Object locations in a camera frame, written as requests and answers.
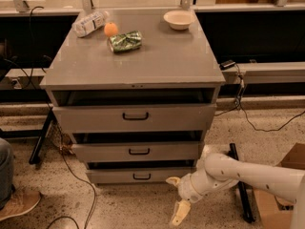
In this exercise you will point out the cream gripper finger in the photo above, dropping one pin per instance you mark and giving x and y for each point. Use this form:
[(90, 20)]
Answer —
[(180, 211), (173, 181)]

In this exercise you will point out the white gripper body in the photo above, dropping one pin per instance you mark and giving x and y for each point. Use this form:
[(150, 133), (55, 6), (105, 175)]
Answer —
[(186, 189)]

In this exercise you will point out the grey bottom drawer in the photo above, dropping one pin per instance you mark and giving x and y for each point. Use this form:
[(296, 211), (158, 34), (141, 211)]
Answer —
[(138, 175)]

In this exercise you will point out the grey drawer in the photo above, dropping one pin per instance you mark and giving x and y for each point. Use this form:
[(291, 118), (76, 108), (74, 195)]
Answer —
[(143, 151), (135, 118), (138, 175)]

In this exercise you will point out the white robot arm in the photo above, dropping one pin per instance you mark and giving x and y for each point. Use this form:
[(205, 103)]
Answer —
[(221, 172)]

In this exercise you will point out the grey middle drawer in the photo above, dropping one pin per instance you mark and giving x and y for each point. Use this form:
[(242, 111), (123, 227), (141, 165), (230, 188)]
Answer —
[(143, 151)]

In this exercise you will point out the grey drawer cabinet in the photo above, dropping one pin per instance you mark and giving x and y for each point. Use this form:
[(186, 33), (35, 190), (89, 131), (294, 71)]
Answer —
[(171, 67)]

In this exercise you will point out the grey top drawer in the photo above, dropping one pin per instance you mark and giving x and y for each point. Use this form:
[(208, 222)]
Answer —
[(135, 118)]

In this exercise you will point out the black metal floor bar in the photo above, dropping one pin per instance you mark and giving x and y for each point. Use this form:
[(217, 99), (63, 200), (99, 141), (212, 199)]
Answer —
[(247, 211)]

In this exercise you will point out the brown cardboard box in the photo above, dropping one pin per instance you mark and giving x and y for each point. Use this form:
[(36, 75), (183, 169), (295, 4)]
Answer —
[(281, 201)]

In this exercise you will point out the small black power adapter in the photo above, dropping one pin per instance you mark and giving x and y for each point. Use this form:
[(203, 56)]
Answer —
[(226, 65)]

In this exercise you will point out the black table leg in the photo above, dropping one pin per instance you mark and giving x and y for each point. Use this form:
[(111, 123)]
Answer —
[(34, 157)]

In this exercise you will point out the green crushed can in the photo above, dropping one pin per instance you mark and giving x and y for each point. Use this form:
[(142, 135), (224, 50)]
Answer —
[(126, 41)]

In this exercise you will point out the white paper bowl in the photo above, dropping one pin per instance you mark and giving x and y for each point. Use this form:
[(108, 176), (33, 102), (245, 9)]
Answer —
[(179, 20)]

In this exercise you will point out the orange fruit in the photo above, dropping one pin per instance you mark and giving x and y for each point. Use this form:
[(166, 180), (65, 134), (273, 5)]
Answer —
[(110, 29)]

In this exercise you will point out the clear plastic water bottle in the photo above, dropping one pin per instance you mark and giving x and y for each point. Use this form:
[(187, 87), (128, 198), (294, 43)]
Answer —
[(90, 23)]

